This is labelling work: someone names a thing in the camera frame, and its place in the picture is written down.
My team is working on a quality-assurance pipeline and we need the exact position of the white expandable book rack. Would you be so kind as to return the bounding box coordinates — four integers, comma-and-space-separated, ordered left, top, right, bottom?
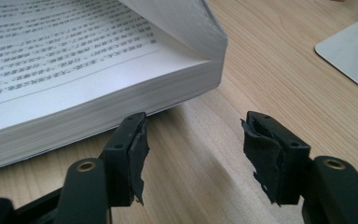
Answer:
314, 11, 358, 99

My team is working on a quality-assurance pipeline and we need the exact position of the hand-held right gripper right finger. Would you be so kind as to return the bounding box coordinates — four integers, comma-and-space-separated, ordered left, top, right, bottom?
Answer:
241, 110, 311, 207

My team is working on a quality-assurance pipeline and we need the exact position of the blue paperback book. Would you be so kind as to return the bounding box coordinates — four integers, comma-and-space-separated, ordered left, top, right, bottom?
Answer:
0, 0, 229, 175

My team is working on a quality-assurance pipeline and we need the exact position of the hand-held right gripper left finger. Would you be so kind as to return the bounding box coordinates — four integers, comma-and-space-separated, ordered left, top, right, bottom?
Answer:
101, 111, 151, 208

